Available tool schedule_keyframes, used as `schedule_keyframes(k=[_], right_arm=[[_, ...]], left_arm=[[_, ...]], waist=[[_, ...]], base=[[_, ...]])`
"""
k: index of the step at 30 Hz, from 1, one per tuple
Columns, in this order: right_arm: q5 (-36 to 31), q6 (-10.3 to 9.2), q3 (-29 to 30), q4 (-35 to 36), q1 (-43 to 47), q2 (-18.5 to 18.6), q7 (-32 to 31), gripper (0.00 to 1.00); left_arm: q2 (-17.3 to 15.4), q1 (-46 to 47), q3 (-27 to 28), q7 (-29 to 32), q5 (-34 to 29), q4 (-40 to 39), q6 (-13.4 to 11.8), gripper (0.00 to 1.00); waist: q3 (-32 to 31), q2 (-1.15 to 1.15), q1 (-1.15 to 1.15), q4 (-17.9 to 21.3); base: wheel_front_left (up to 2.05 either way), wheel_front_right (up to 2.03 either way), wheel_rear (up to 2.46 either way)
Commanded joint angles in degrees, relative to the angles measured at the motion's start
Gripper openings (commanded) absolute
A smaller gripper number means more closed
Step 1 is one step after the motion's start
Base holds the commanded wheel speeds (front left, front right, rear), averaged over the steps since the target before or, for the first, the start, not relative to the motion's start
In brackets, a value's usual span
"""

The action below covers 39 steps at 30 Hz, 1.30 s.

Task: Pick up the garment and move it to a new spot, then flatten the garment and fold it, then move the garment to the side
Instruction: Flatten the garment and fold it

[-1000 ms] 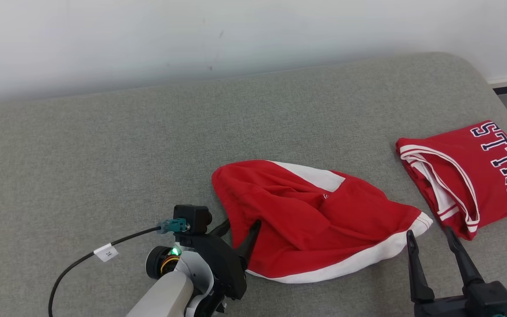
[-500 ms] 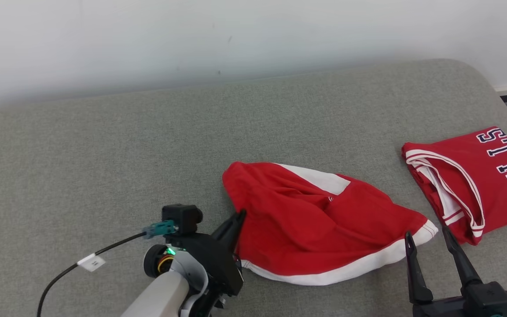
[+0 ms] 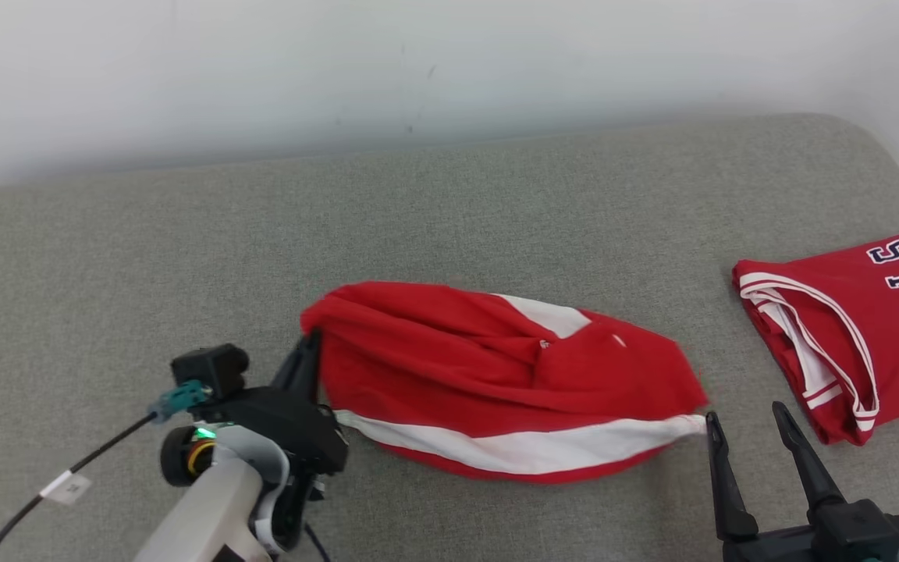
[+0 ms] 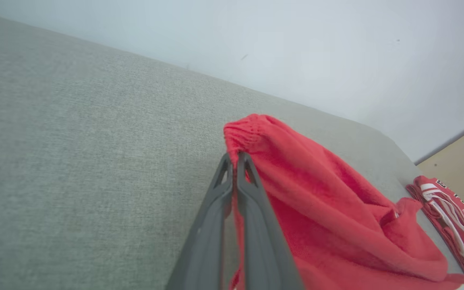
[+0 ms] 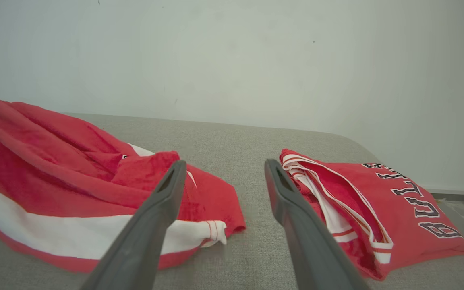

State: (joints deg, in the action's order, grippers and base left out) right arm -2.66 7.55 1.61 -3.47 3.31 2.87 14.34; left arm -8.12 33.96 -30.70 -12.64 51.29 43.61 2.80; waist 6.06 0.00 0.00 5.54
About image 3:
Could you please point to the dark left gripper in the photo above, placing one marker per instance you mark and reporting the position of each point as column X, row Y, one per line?
column 286, row 425

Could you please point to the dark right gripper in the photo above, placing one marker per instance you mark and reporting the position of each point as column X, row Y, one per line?
column 816, row 538

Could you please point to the red Bulls basketball jersey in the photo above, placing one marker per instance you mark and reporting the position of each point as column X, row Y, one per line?
column 855, row 336

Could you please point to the red shorts with white stripe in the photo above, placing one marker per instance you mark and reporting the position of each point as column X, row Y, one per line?
column 496, row 375

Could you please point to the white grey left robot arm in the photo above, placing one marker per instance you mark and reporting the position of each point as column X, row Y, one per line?
column 215, row 507

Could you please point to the grey fabric sofa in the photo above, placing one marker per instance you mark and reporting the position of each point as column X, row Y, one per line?
column 496, row 211

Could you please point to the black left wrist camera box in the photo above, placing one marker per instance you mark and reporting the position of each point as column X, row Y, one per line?
column 211, row 367

